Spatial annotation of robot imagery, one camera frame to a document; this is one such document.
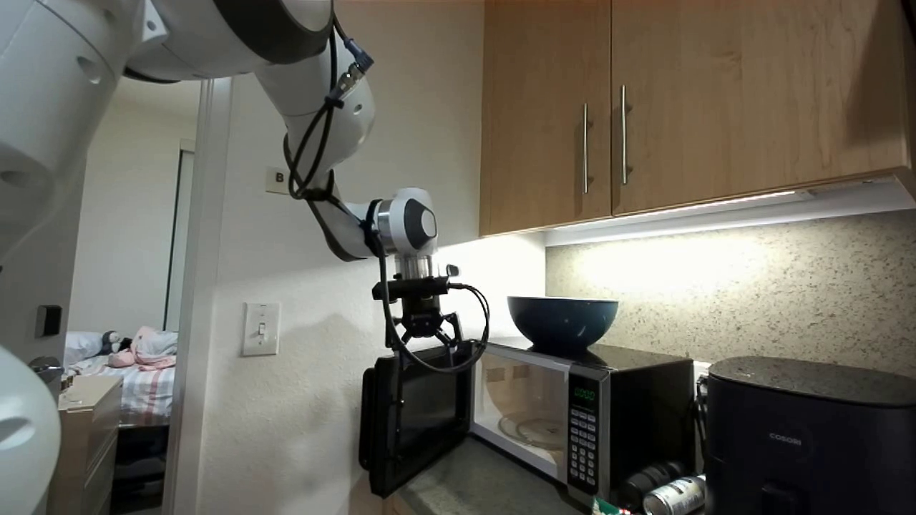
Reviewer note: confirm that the blue bowl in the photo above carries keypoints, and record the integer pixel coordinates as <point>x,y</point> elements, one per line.
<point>562,322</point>

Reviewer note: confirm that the bed with striped bedding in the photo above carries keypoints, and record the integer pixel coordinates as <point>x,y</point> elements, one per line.
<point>144,391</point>

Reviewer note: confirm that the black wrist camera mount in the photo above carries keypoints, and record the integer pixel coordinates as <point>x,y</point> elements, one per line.
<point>412,288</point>

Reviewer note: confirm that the small white wall plate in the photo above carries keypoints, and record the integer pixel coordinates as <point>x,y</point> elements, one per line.
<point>275,180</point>

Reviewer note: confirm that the small black wall device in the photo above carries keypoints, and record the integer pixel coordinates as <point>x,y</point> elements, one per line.
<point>48,322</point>

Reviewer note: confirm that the green snack bag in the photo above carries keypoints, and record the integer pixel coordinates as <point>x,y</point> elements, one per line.
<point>605,506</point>

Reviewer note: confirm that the light wood nightstand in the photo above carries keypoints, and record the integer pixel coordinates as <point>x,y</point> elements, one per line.
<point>86,438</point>

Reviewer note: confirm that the light wood cabinet door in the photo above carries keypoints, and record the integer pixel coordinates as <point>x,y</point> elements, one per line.
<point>763,87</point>
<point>539,103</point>

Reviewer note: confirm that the white door frame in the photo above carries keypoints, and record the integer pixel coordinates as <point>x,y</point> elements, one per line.
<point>203,288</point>

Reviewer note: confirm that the white light switch plate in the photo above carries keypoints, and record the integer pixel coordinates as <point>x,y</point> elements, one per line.
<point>257,329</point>

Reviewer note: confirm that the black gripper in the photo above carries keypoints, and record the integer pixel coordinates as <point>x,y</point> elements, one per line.
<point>422,312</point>

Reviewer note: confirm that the pink cloth bundle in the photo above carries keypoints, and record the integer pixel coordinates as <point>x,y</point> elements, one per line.
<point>147,348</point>

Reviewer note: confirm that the black air fryer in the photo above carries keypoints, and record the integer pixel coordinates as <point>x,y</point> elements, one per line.
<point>811,438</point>

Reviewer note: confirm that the under cabinet light strip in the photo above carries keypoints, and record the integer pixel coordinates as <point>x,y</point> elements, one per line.
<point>724,215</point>

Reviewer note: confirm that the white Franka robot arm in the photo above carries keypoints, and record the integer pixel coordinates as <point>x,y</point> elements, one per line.
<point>348,124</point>

